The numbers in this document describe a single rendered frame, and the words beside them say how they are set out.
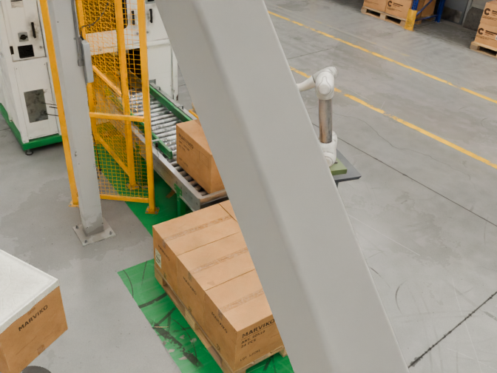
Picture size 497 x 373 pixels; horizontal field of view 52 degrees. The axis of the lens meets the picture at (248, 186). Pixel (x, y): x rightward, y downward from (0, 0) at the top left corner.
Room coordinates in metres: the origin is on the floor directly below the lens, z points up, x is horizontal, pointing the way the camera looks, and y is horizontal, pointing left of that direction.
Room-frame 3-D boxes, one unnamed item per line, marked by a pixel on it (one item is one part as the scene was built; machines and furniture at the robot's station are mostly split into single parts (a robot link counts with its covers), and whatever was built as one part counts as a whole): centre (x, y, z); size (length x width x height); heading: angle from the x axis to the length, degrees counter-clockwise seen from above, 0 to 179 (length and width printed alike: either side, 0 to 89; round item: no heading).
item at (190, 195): (4.33, 1.07, 0.50); 2.31 x 0.05 x 0.19; 37
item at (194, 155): (3.87, 0.33, 0.75); 0.60 x 0.40 x 0.40; 37
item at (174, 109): (4.97, 0.81, 0.60); 1.60 x 0.10 x 0.09; 37
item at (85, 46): (3.64, 1.29, 1.62); 0.20 x 0.05 x 0.30; 37
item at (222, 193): (3.58, 0.11, 0.58); 0.70 x 0.03 x 0.06; 127
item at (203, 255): (2.88, -0.04, 0.34); 1.20 x 1.00 x 0.40; 37
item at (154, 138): (4.65, 1.24, 0.60); 1.60 x 0.10 x 0.09; 37
